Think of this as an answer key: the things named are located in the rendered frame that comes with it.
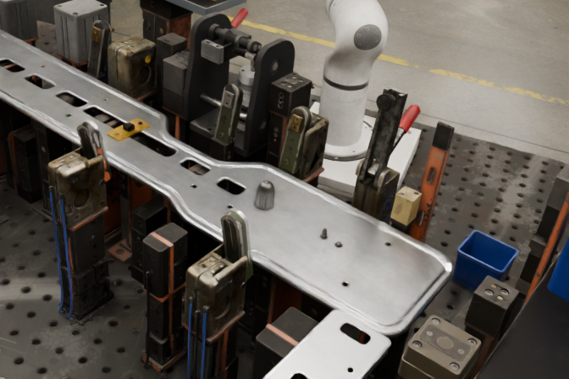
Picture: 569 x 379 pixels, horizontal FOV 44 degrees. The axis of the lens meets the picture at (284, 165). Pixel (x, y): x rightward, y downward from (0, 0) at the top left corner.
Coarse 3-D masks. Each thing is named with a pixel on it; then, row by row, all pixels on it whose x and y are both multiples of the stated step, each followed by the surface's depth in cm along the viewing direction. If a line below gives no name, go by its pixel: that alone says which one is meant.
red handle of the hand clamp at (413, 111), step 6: (408, 108) 128; (414, 108) 127; (408, 114) 127; (414, 114) 127; (402, 120) 126; (408, 120) 126; (414, 120) 127; (402, 126) 126; (408, 126) 126; (402, 132) 126; (396, 138) 125; (396, 144) 125; (378, 162) 124; (372, 168) 124; (372, 174) 123
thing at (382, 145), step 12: (384, 96) 114; (396, 96) 117; (384, 108) 115; (396, 108) 117; (384, 120) 120; (396, 120) 118; (372, 132) 121; (384, 132) 120; (396, 132) 120; (372, 144) 121; (384, 144) 120; (372, 156) 123; (384, 156) 121; (384, 168) 123
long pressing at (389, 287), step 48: (0, 48) 162; (0, 96) 146; (48, 96) 146; (96, 96) 148; (192, 192) 124; (288, 192) 127; (288, 240) 116; (336, 240) 117; (384, 240) 119; (336, 288) 108; (384, 288) 109; (432, 288) 110
